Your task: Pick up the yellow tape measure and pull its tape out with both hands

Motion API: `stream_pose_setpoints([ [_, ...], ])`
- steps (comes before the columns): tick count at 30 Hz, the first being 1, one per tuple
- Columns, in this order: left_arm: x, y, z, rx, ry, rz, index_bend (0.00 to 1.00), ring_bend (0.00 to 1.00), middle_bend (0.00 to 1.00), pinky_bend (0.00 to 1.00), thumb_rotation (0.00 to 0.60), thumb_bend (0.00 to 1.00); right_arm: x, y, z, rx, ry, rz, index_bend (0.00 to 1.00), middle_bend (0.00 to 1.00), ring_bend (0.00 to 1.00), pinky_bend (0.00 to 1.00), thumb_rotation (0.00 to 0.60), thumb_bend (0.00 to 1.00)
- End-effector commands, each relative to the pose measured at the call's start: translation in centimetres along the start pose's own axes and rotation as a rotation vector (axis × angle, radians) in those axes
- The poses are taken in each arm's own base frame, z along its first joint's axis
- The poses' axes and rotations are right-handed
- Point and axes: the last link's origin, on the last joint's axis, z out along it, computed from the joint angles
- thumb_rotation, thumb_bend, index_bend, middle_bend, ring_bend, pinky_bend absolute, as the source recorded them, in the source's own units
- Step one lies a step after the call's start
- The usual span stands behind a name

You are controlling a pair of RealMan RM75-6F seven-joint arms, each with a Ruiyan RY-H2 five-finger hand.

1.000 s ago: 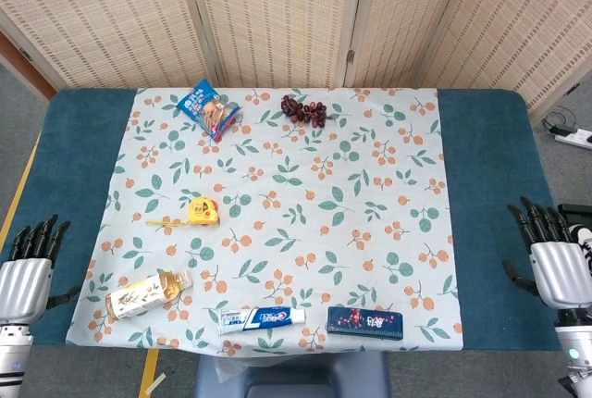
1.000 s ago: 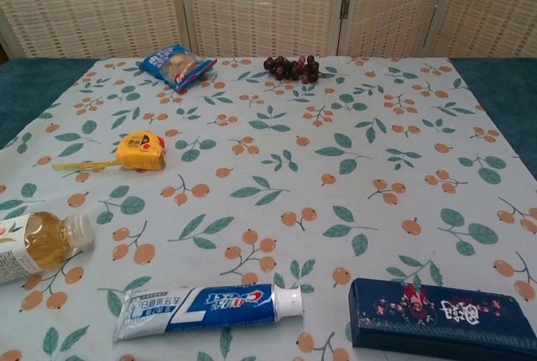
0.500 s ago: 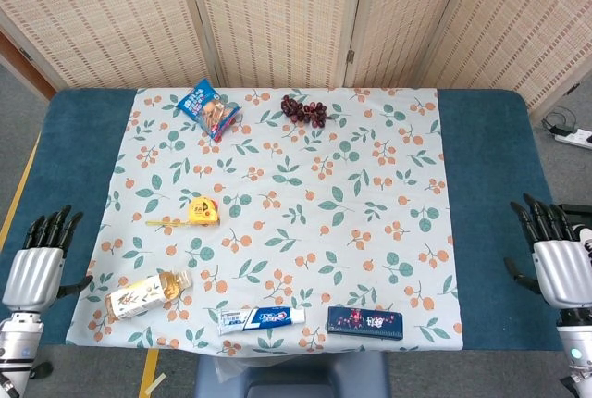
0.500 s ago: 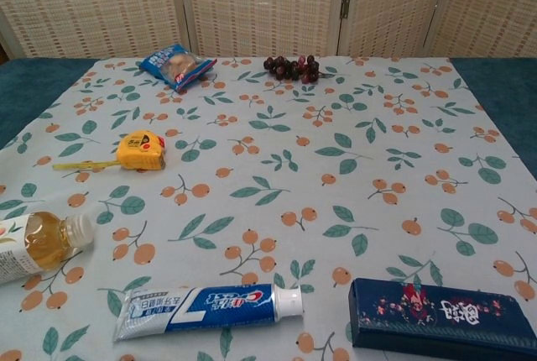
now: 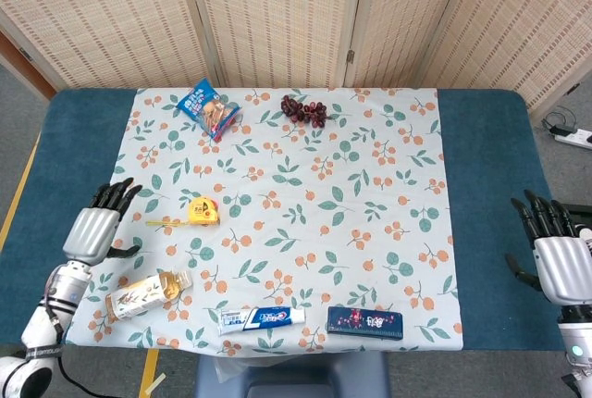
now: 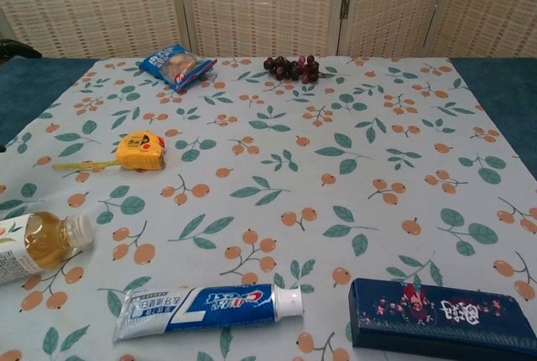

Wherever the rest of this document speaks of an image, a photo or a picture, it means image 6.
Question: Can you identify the woven folding screen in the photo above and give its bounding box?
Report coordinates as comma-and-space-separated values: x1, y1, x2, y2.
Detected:
0, 0, 537, 60

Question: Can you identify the black object at table edge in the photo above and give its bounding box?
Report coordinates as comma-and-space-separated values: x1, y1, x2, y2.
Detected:
0, 37, 43, 60

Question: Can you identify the dark red grape bunch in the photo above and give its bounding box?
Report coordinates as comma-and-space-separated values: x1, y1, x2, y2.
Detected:
263, 55, 336, 85

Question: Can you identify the floral patterned tablecloth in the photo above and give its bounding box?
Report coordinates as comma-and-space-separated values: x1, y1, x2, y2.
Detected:
0, 56, 537, 361

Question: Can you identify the blue white toothpaste tube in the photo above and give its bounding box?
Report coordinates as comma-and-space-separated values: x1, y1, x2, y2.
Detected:
112, 283, 304, 343

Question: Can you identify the blue snack packet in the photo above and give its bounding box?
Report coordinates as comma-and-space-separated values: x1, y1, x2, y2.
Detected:
138, 44, 218, 94

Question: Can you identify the yellow tape measure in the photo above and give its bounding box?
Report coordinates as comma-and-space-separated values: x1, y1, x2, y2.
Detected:
52, 129, 167, 173

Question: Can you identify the dark blue floral box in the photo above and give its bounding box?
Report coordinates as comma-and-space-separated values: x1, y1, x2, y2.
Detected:
348, 277, 537, 361

